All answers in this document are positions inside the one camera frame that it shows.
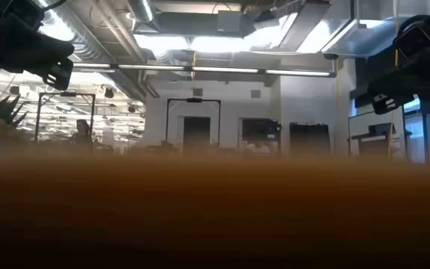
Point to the round silver ventilation duct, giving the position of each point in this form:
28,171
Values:
142,9

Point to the black pegboard cart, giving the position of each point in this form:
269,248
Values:
371,147

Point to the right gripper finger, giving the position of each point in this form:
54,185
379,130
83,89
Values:
405,100
383,105

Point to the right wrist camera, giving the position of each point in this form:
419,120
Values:
416,37

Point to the dark grey door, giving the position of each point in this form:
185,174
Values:
196,135

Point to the orange plate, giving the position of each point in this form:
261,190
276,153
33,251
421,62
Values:
215,209

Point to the rectangular metal air duct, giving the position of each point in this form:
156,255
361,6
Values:
371,33

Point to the long ceiling light strip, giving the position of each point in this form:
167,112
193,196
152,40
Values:
222,69

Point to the black computer monitor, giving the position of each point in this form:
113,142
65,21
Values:
260,130

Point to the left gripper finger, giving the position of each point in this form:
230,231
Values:
56,80
65,65

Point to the whiteboard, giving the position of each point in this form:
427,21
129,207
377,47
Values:
360,125

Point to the black curtain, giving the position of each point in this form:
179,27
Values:
309,139

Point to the person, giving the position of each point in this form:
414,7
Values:
258,148
82,134

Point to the black station frame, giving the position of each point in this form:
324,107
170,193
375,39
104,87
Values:
193,100
65,94

